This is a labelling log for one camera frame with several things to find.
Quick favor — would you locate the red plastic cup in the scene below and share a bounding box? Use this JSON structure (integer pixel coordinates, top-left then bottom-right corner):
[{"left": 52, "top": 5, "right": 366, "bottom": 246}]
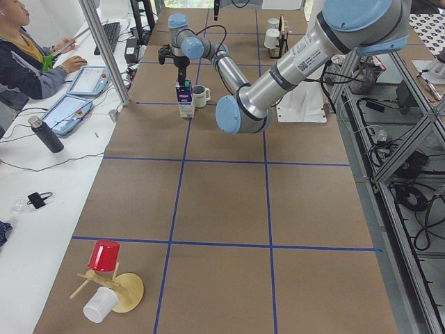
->
[{"left": 87, "top": 239, "right": 120, "bottom": 272}]

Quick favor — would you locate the black water bottle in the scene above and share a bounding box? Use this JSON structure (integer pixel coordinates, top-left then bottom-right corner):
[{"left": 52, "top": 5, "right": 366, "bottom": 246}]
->
[{"left": 28, "top": 116, "right": 64, "bottom": 153}]

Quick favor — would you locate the white mug on rack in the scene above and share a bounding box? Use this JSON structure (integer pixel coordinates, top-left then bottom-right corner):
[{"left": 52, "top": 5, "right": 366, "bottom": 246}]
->
[
  {"left": 266, "top": 17, "right": 280, "bottom": 30},
  {"left": 264, "top": 28, "right": 280, "bottom": 49}
]

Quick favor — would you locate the clear white plastic cup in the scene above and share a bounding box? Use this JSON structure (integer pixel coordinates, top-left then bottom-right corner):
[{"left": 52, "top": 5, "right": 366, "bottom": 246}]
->
[{"left": 83, "top": 287, "right": 119, "bottom": 324}]

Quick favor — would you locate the aluminium frame post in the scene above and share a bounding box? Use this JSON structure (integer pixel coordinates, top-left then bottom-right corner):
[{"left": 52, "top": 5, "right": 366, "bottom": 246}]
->
[{"left": 79, "top": 0, "right": 130, "bottom": 106}]

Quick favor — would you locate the seated person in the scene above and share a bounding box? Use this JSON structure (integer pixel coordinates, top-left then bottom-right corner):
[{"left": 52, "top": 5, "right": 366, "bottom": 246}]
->
[{"left": 1, "top": 1, "right": 87, "bottom": 112}]

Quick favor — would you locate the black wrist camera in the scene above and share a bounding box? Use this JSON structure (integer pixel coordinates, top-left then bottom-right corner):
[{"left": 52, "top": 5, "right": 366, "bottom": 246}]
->
[{"left": 158, "top": 44, "right": 173, "bottom": 65}]

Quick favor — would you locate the teach pendant far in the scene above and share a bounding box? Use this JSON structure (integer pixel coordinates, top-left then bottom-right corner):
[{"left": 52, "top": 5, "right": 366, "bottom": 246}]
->
[{"left": 67, "top": 65, "right": 108, "bottom": 97}]

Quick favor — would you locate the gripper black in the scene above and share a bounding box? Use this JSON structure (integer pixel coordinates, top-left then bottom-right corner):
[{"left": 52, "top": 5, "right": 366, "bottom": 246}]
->
[{"left": 173, "top": 0, "right": 220, "bottom": 86}]

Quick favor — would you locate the teach pendant near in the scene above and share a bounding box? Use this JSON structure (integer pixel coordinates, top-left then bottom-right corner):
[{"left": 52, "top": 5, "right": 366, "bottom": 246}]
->
[{"left": 42, "top": 94, "right": 92, "bottom": 136}]

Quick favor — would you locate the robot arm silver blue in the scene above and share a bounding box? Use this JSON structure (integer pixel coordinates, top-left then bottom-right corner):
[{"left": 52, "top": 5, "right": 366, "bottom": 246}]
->
[{"left": 168, "top": 0, "right": 411, "bottom": 134}]

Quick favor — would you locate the blue white milk carton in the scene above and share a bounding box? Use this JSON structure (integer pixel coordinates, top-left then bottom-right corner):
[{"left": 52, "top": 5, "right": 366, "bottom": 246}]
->
[{"left": 175, "top": 79, "right": 195, "bottom": 118}]

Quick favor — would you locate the black keyboard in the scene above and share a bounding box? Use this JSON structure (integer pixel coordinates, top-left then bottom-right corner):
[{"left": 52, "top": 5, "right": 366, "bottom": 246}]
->
[{"left": 102, "top": 22, "right": 121, "bottom": 53}]

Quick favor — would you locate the black power adapter box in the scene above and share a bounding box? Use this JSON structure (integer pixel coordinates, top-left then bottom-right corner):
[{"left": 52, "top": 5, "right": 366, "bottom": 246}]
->
[{"left": 124, "top": 38, "right": 140, "bottom": 64}]

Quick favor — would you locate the white mug dark interior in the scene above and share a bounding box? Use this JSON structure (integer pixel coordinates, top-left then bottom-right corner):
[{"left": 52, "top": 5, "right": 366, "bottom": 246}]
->
[{"left": 193, "top": 85, "right": 211, "bottom": 109}]

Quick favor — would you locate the white camera mast pedestal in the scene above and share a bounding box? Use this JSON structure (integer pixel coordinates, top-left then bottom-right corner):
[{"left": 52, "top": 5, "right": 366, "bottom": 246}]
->
[{"left": 274, "top": 0, "right": 330, "bottom": 123}]

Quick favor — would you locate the small black device on desk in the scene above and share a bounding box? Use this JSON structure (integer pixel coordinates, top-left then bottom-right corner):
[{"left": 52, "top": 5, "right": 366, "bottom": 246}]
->
[{"left": 27, "top": 191, "right": 53, "bottom": 209}]

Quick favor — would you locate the teach pendant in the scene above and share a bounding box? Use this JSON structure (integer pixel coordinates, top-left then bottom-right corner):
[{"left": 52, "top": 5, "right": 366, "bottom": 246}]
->
[
  {"left": 42, "top": 94, "right": 92, "bottom": 136},
  {"left": 67, "top": 65, "right": 108, "bottom": 97}
]

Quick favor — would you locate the black wire mug rack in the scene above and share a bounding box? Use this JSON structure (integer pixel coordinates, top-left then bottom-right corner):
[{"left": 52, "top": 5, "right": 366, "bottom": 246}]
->
[{"left": 267, "top": 15, "right": 289, "bottom": 59}]

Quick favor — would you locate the wooden cup tree stand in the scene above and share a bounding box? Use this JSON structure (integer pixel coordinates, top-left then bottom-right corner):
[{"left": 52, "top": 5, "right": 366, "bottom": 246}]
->
[{"left": 70, "top": 263, "right": 145, "bottom": 313}]

